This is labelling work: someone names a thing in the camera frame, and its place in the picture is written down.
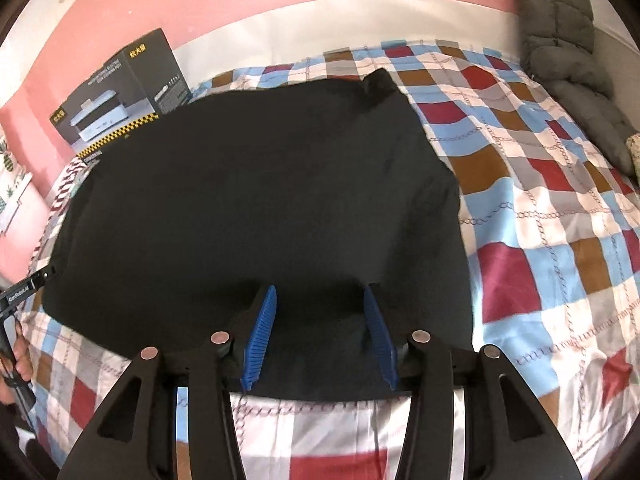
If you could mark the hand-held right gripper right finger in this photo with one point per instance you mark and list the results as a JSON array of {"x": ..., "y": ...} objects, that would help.
[{"x": 380, "y": 340}]

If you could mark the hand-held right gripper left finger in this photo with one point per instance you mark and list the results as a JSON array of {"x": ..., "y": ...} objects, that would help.
[{"x": 260, "y": 335}]

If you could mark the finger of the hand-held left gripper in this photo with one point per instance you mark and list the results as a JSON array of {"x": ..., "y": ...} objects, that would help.
[{"x": 30, "y": 284}]

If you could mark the black jacket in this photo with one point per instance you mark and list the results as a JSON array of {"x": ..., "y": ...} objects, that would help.
[{"x": 250, "y": 195}]

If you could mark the person's left hand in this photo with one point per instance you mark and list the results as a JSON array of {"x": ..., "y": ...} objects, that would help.
[{"x": 22, "y": 357}]

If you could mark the red white striped cloth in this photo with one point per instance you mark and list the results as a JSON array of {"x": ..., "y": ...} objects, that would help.
[{"x": 65, "y": 185}]

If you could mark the pineapple printed cloth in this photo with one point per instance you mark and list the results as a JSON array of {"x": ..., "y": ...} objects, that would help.
[{"x": 12, "y": 180}]

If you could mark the checkered bed sheet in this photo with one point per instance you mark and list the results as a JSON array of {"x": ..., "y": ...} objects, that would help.
[{"x": 540, "y": 240}]

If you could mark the black appliance box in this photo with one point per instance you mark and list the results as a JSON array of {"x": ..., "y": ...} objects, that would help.
[{"x": 125, "y": 95}]

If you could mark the beige patterned roll pillow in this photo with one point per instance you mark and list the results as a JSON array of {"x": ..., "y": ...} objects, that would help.
[{"x": 634, "y": 155}]

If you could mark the grey quilted cushion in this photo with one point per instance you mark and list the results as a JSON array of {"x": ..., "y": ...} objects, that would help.
[{"x": 565, "y": 50}]

